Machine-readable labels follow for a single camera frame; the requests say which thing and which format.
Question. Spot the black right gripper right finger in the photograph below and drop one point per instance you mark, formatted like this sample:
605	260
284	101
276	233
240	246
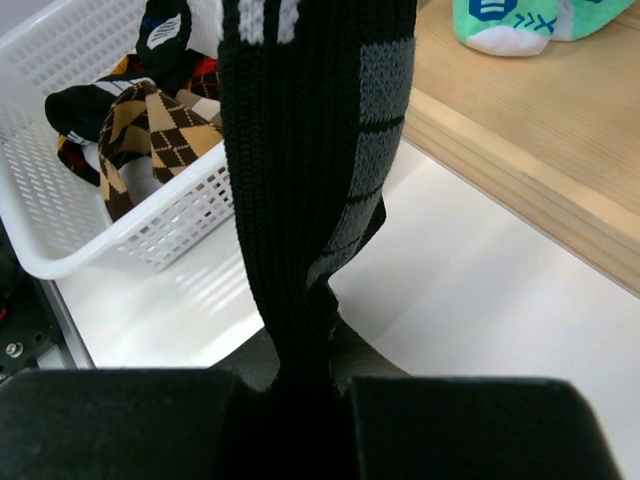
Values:
476	428

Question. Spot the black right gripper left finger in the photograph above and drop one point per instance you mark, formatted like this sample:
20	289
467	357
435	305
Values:
113	424

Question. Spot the brown argyle sock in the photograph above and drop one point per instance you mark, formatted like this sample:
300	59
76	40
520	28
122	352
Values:
144	121

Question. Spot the black grey sports sock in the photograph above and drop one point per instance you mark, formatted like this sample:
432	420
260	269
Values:
313	101

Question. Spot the white plastic basket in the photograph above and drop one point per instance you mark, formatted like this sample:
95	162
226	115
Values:
57	223

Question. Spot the wooden hanging rack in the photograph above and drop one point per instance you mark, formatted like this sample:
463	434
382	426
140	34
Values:
554	137

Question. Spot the orange argyle sock in basket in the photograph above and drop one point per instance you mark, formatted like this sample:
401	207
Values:
77	113

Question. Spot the black sock in basket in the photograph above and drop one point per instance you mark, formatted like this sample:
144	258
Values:
162	48

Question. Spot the mint green sock right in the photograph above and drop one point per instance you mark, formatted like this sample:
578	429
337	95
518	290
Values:
505	28

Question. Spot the mint green sock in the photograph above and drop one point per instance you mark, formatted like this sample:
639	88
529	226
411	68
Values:
577	19
505	28

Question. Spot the mint green sock left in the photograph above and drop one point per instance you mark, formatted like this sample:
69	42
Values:
577	19

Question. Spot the aluminium mounting rail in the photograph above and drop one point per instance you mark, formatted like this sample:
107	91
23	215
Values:
71	350

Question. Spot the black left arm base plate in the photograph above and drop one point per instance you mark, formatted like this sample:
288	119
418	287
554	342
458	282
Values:
30	334

